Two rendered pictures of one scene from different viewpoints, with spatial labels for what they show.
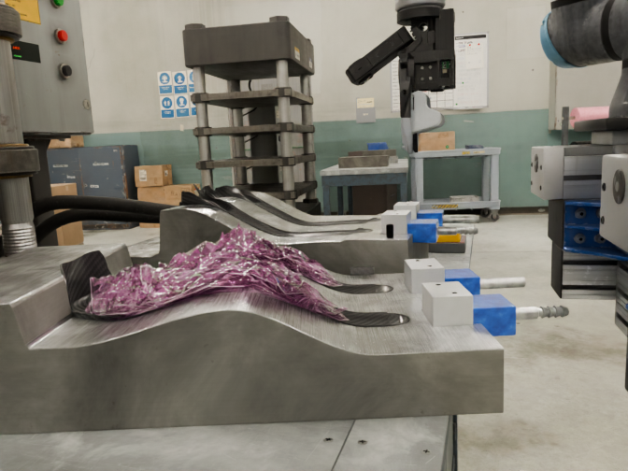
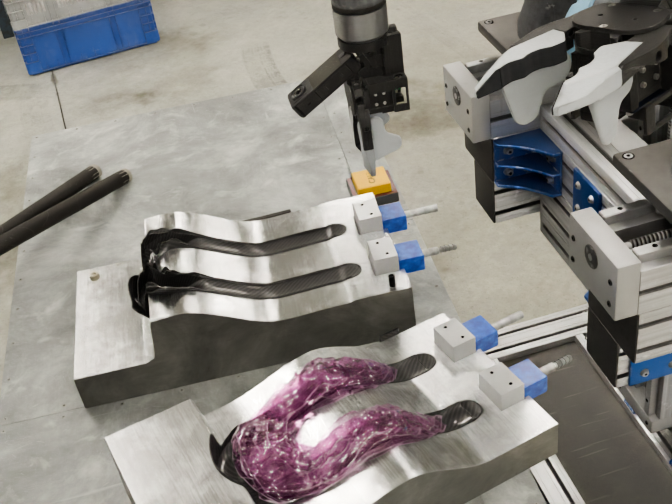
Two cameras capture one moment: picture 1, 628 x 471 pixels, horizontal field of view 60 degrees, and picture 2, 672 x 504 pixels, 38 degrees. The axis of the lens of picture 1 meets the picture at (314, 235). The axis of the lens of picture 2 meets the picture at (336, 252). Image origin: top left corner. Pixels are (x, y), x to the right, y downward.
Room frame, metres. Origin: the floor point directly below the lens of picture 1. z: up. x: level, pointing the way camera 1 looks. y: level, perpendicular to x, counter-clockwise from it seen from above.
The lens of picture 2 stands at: (-0.24, 0.40, 1.78)
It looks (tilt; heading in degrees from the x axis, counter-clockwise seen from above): 37 degrees down; 336
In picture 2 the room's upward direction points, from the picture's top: 9 degrees counter-clockwise
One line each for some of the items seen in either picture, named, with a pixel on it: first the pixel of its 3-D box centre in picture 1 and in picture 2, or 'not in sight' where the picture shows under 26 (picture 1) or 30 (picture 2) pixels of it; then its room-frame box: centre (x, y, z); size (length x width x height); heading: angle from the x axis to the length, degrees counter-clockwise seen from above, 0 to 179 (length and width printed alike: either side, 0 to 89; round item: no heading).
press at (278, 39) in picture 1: (264, 144); not in sight; (5.48, 0.45, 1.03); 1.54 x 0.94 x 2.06; 170
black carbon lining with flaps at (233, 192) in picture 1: (274, 209); (239, 259); (0.89, 0.06, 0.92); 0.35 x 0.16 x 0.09; 72
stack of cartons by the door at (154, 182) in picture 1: (169, 195); not in sight; (7.39, 1.93, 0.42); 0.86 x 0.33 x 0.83; 80
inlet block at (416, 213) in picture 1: (436, 220); (397, 216); (0.87, -0.20, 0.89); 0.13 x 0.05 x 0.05; 73
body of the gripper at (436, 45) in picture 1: (425, 53); (371, 71); (0.87, -0.19, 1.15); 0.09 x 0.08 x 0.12; 72
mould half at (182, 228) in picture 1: (269, 237); (235, 282); (0.90, 0.07, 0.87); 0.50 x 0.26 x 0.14; 72
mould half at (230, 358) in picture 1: (217, 311); (334, 445); (0.54, 0.10, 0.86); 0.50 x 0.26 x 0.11; 89
